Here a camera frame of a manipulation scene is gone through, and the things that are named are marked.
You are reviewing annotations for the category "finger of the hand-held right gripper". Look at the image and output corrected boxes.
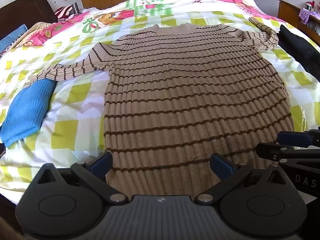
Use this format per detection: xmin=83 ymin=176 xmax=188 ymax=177
xmin=256 ymin=142 xmax=320 ymax=167
xmin=276 ymin=129 xmax=320 ymax=147

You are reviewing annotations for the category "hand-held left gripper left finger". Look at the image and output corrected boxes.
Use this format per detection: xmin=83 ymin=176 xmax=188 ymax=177
xmin=30 ymin=151 xmax=129 ymax=203

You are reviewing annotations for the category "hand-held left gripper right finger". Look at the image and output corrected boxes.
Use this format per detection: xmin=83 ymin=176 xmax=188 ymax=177
xmin=195 ymin=153 xmax=292 ymax=204

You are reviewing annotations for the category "beige brown striped sweater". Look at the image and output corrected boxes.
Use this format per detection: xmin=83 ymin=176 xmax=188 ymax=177
xmin=21 ymin=23 xmax=296 ymax=196

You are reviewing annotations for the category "checkered floral quilt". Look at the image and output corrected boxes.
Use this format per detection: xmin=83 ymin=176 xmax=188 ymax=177
xmin=0 ymin=0 xmax=320 ymax=202

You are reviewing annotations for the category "black cloth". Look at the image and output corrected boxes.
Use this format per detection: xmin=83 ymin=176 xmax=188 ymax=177
xmin=277 ymin=24 xmax=320 ymax=81

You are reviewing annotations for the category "blue knit sweater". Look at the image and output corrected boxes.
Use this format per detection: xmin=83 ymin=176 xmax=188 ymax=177
xmin=0 ymin=79 xmax=57 ymax=147

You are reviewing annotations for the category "purple patterned cloth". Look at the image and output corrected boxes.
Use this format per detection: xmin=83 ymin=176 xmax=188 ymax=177
xmin=299 ymin=8 xmax=320 ymax=23

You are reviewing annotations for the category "wooden side cabinet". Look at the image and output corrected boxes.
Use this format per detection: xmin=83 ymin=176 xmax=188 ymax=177
xmin=278 ymin=0 xmax=320 ymax=46

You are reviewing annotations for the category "beige blanket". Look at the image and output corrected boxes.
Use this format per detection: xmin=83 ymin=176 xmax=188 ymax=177
xmin=10 ymin=22 xmax=54 ymax=48

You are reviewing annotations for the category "red white striped cloth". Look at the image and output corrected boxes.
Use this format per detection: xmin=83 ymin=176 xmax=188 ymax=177
xmin=54 ymin=4 xmax=75 ymax=20

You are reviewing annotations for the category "blue pillow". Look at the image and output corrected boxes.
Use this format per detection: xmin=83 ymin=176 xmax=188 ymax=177
xmin=0 ymin=24 xmax=28 ymax=51

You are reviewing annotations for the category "dark wooden headboard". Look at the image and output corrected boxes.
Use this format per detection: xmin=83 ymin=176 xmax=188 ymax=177
xmin=0 ymin=0 xmax=58 ymax=41

